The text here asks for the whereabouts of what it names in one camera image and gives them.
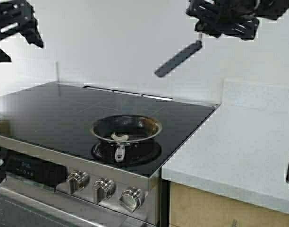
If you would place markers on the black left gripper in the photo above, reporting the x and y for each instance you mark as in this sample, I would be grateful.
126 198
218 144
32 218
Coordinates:
17 17

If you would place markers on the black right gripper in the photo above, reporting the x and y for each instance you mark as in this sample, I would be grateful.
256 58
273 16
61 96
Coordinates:
236 18

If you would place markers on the black spatula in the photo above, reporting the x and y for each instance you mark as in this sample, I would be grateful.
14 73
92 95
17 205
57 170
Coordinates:
179 58

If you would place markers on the small black frying pan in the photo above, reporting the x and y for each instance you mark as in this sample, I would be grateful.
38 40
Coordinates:
141 146

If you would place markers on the raw grey shrimp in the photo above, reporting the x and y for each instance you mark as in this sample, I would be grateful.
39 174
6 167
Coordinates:
119 138

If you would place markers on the stainless steel induction stove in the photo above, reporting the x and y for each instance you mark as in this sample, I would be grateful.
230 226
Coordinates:
45 134

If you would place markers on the left chrome stove knob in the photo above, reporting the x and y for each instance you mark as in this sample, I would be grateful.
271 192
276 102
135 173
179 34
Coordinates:
77 181

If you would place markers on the wooden cabinet under counter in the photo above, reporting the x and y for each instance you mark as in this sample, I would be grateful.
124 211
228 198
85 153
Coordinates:
190 207

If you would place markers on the middle chrome stove knob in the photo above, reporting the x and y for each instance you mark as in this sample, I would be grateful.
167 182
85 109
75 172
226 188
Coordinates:
103 189

